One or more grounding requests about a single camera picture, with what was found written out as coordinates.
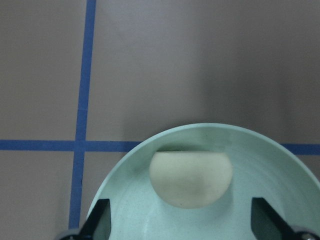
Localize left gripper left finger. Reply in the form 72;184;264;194
77;198;111;240

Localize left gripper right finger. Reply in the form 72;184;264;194
250;197;295;240

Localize white bun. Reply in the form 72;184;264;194
149;151;233;209

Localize mint green plate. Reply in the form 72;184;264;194
94;123;320;240

